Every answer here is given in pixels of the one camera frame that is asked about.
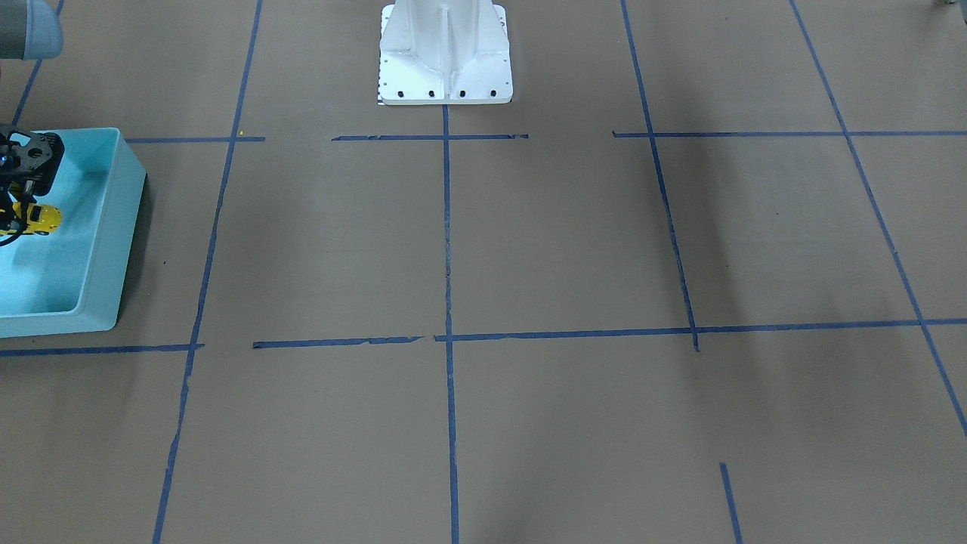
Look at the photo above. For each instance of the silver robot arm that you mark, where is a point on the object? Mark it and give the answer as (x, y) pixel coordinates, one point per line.
(31, 30)

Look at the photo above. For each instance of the yellow beetle toy car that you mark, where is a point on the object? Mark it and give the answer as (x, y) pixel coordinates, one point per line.
(46, 219)

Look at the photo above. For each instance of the light blue plastic bin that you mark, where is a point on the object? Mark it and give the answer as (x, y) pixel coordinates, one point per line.
(72, 280)

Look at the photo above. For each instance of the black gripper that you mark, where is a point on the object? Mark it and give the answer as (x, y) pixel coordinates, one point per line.
(50, 172)

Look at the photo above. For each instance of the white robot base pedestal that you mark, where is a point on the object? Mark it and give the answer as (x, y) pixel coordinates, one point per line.
(444, 52)

